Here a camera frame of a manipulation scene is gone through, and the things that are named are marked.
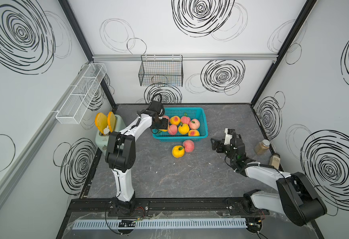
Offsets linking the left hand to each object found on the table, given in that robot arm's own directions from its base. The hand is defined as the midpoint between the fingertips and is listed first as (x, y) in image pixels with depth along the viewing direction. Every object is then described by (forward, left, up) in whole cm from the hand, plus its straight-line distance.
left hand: (162, 125), depth 96 cm
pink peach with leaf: (+7, -15, -2) cm, 17 cm away
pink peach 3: (-13, -17, -3) cm, 22 cm away
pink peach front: (+4, -22, -3) cm, 22 cm away
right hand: (-10, -34, +1) cm, 36 cm away
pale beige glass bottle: (-20, -68, -5) cm, 71 cm away
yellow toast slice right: (-6, +28, +10) cm, 30 cm away
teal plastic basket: (+13, -24, -1) cm, 27 cm away
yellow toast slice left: (-8, +32, +13) cm, 36 cm away
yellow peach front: (0, -14, -3) cm, 15 cm away
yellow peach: (-5, -20, -1) cm, 21 cm away
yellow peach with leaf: (-16, -11, -4) cm, 20 cm away
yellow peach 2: (-4, -1, 0) cm, 4 cm away
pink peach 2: (0, -7, -4) cm, 8 cm away
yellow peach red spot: (+7, -8, -2) cm, 11 cm away
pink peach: (+7, -3, 0) cm, 8 cm away
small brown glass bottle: (-14, -60, 0) cm, 61 cm away
